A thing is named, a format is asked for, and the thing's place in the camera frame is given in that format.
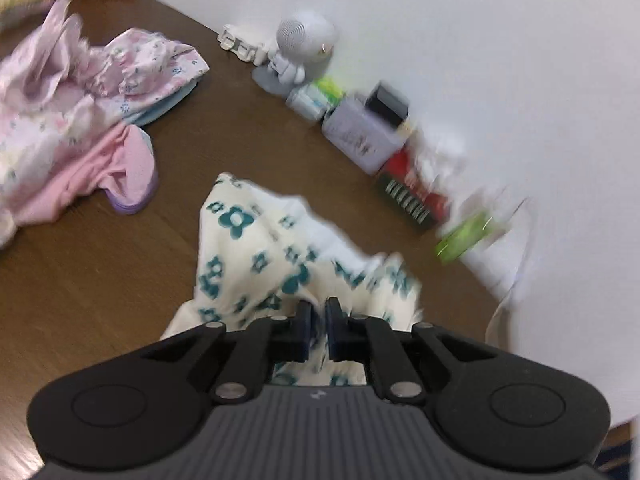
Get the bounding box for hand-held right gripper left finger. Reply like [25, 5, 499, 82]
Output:
[140, 300, 313, 405]

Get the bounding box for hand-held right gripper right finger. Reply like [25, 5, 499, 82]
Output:
[325, 297, 501, 406]

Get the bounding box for cream pants with green flowers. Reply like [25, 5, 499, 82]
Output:
[160, 172, 426, 388]

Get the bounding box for pink floral garment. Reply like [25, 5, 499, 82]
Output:
[0, 0, 210, 251]

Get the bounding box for red black box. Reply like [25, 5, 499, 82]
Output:
[375, 150, 453, 233]

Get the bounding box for green spray bottle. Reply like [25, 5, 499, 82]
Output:
[435, 210, 493, 263]

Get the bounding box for white power strip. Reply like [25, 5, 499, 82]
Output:
[457, 232, 523, 301]

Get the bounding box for grey tin box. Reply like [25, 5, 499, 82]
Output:
[321, 94, 401, 176]

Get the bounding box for black charger block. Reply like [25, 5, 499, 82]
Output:
[365, 81, 411, 128]

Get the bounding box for small green pack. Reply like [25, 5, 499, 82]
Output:
[312, 76, 347, 102]

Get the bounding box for plain pink cloth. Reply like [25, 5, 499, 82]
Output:
[12, 122, 161, 226]

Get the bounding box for light blue cloth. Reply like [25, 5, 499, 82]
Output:
[122, 82, 197, 127]

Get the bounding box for white astronaut speaker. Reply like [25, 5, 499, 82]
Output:
[251, 8, 337, 98]

